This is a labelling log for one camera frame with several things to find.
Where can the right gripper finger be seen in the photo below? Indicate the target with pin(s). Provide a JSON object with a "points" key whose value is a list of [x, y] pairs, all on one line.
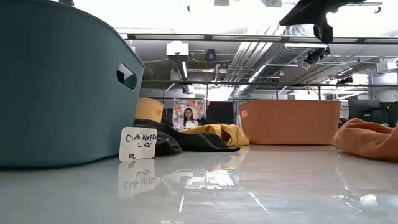
{"points": [[323, 32], [306, 12]]}

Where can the teal plastic bin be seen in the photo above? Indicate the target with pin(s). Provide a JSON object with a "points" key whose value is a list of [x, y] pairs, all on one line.
{"points": [[62, 93]]}

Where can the black track light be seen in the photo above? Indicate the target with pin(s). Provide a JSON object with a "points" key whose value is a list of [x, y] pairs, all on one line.
{"points": [[344, 80]]}

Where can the black monitor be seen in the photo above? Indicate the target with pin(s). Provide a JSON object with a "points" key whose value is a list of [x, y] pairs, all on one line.
{"points": [[363, 109], [388, 113]]}

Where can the orange plastic bin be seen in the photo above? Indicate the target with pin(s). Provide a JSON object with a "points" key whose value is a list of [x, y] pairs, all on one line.
{"points": [[289, 123]]}

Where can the orange cloth napkin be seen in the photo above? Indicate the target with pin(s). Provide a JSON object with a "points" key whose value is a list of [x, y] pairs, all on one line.
{"points": [[367, 140]]}

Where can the black screen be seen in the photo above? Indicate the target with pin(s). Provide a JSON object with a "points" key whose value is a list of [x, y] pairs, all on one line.
{"points": [[220, 112]]}

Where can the white ceiling box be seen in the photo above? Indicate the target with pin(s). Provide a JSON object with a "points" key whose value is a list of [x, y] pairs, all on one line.
{"points": [[177, 48]]}

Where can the yellow cloth napkin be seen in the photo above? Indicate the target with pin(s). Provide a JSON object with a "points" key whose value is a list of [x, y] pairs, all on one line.
{"points": [[233, 135]]}

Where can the floral poster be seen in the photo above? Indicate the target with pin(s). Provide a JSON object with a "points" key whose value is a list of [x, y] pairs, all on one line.
{"points": [[199, 107]]}

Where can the person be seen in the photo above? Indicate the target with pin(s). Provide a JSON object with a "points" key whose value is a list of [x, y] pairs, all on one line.
{"points": [[188, 123]]}

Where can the black cloth napkin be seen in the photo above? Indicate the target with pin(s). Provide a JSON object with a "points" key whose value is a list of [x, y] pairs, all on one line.
{"points": [[192, 141]]}

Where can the yellow plastic bin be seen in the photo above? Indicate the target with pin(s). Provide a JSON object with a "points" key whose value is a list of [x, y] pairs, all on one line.
{"points": [[150, 109]]}

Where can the white handwritten label tag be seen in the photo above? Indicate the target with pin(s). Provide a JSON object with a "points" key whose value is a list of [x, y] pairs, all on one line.
{"points": [[138, 143]]}

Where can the black hanging camera cluster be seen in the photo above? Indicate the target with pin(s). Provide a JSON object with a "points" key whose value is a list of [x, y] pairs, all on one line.
{"points": [[315, 56]]}

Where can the silver ventilation duct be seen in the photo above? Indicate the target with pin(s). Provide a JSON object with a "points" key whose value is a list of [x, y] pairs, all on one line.
{"points": [[273, 56]]}

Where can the black metal rack rail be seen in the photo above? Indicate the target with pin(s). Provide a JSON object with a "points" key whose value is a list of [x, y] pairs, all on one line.
{"points": [[280, 84]]}

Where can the round black ceiling camera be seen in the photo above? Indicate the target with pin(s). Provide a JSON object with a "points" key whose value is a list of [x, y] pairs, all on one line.
{"points": [[211, 55]]}

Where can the grey overhead frame beam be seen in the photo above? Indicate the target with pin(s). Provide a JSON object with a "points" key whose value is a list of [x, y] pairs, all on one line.
{"points": [[186, 37]]}

